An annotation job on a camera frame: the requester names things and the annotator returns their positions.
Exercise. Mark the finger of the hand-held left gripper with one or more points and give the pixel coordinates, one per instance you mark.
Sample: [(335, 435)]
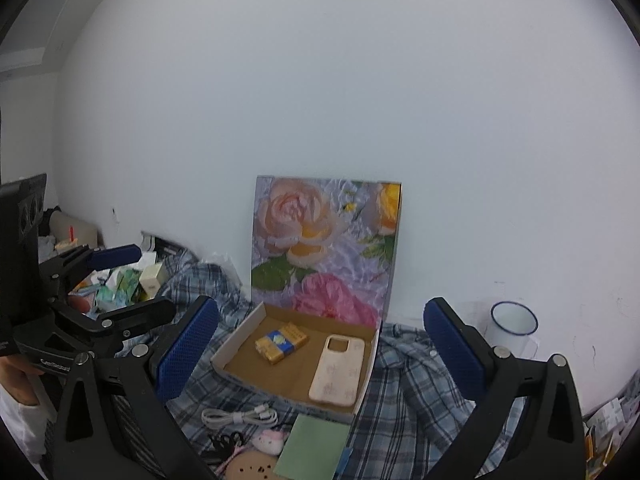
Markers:
[(135, 316), (115, 257)]

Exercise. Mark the floral cardboard box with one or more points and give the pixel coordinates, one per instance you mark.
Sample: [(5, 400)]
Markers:
[(320, 240)]

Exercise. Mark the white small box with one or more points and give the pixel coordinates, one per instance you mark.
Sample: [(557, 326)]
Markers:
[(147, 259)]

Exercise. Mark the yellow small pack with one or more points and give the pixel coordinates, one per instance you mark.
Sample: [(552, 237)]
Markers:
[(280, 343)]

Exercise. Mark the green notebook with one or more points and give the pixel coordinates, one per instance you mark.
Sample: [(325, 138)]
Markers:
[(310, 447)]

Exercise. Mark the black striped item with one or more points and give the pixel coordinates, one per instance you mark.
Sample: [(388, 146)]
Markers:
[(167, 246)]

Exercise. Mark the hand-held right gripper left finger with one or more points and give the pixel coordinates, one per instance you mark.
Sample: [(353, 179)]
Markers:
[(182, 352)]

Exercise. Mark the blue plaid shirt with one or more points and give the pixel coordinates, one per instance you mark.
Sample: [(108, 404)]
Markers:
[(400, 385)]

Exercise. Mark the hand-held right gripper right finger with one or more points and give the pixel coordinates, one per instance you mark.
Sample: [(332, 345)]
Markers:
[(455, 355)]

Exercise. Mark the pile of small packets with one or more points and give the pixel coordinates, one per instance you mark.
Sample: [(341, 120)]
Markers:
[(607, 430)]

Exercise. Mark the person's left hand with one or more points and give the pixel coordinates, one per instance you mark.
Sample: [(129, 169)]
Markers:
[(15, 380)]

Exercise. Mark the pink plush toy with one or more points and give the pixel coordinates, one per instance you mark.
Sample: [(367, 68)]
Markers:
[(270, 441)]

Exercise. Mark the clear plastic bag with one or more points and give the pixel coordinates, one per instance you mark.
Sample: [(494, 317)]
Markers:
[(222, 267)]

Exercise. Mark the white enamel cup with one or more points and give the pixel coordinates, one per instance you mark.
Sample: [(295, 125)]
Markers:
[(512, 327)]

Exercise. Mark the round cork coaster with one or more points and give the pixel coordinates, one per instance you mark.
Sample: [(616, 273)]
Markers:
[(252, 467)]

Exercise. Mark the cream small box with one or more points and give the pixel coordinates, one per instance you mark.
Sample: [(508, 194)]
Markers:
[(154, 282)]

